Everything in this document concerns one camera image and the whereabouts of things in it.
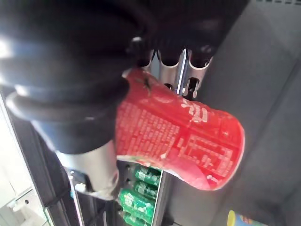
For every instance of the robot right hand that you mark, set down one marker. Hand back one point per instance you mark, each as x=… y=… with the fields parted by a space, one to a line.
x=70 y=58

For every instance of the dark shelf upright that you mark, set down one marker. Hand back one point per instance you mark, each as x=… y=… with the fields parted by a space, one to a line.
x=44 y=169

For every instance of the green gum bottle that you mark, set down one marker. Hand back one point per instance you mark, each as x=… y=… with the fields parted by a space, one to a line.
x=146 y=189
x=148 y=174
x=136 y=203
x=134 y=220

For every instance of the black gum display rack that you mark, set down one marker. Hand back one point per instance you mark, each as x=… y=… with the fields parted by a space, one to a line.
x=98 y=212

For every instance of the grey metal shelf panel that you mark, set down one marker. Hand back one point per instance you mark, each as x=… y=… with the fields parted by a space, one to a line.
x=270 y=94

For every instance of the yellow-lidded blue snack can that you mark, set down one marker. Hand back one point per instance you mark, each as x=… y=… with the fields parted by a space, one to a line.
x=240 y=220

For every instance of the white metal bracket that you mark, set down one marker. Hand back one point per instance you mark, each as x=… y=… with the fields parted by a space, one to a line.
x=23 y=202

